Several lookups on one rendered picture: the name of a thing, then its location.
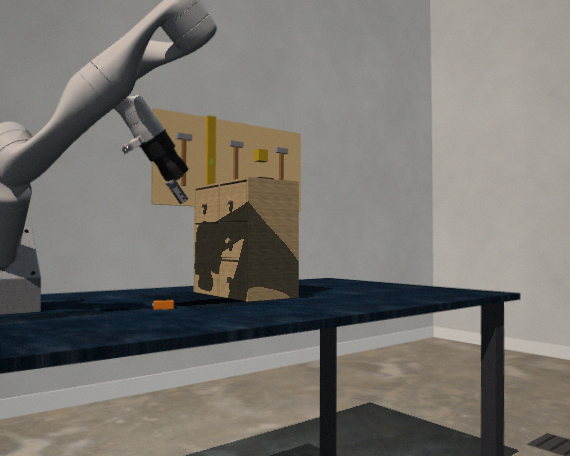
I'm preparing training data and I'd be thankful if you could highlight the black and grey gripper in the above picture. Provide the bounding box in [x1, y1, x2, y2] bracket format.
[121, 114, 189, 204]

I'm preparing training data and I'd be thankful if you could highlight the small wooden chest of drawers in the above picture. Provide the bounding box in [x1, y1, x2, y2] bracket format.
[194, 177, 299, 302]

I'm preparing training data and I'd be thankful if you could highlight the orange rectangular block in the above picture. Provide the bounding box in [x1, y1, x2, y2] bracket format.
[152, 300, 174, 309]

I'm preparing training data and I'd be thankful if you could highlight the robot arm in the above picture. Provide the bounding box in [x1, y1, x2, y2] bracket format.
[0, 0, 217, 267]

